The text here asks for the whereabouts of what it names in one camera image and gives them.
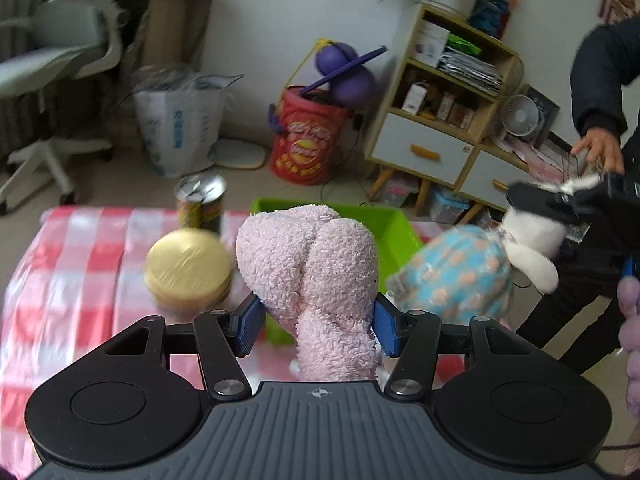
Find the pink plush toy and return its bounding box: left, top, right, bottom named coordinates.
left=235, top=205, right=380, bottom=382

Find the white bunny blue dress plush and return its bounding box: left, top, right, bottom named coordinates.
left=387, top=174, right=602, bottom=325

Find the person's hand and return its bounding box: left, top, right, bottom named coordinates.
left=572, top=127, right=625, bottom=174

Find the green plastic bin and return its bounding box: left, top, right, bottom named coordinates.
left=250, top=197, right=424, bottom=346

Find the gold lid snack jar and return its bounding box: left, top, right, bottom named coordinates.
left=143, top=228, right=233, bottom=314

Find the low drawer cabinet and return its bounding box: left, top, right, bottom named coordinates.
left=456, top=144, right=532, bottom=210

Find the small white desk fan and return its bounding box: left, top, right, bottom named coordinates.
left=500, top=94, right=540, bottom=141

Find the drink can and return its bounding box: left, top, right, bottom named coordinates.
left=175, top=172, right=227, bottom=235

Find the wooden shelf cabinet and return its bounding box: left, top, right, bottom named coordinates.
left=364, top=3, right=522, bottom=190

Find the white floor scale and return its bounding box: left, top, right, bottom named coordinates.
left=214, top=138, right=267, bottom=170

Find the pink checkered tablecloth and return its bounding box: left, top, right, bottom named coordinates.
left=0, top=204, right=467, bottom=480

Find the red chips barrel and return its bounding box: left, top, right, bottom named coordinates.
left=269, top=86, right=349, bottom=185

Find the white paper shopping bag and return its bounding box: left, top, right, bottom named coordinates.
left=132, top=64, right=243, bottom=178

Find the purple bounce ball toy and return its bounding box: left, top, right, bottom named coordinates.
left=299, top=40, right=387, bottom=110

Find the grey office chair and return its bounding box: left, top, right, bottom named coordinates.
left=1, top=0, right=124, bottom=214

